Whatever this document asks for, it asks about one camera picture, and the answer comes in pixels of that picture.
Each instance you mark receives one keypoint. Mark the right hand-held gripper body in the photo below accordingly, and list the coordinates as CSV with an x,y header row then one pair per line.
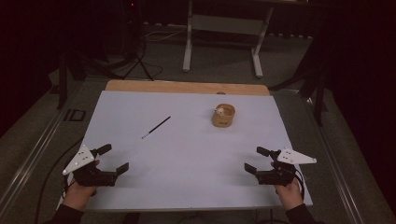
x,y
278,175

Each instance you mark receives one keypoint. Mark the white metal desk frame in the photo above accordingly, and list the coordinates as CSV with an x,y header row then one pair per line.
x,y
227,25

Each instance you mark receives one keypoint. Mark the black tripod stand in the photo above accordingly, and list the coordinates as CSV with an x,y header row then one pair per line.
x,y
138,59

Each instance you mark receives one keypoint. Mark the person's left hand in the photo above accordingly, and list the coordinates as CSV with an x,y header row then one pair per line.
x,y
76,196

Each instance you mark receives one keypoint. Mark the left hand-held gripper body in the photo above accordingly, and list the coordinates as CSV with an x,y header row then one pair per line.
x,y
88,177

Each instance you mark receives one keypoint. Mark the thin black pen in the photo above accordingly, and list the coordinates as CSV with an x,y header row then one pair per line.
x,y
156,127

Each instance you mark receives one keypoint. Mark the black metal post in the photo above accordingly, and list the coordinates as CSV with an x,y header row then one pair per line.
x,y
63,81
319,96

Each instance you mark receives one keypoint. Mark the round wooden pen holder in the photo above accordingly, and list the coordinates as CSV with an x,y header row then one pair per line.
x,y
223,119

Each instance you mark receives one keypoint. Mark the aluminium floor rail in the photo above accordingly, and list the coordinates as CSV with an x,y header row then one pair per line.
x,y
29,165
334,161

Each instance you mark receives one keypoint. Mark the person's right hand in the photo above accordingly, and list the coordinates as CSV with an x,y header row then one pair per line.
x,y
289,194

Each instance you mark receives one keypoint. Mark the black rectangular floor bracket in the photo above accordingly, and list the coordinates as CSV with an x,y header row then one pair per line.
x,y
74,115

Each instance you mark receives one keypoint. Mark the small white figurine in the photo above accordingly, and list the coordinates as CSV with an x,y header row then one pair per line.
x,y
219,111

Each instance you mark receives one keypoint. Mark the white table mat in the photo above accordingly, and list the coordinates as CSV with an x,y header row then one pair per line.
x,y
186,155

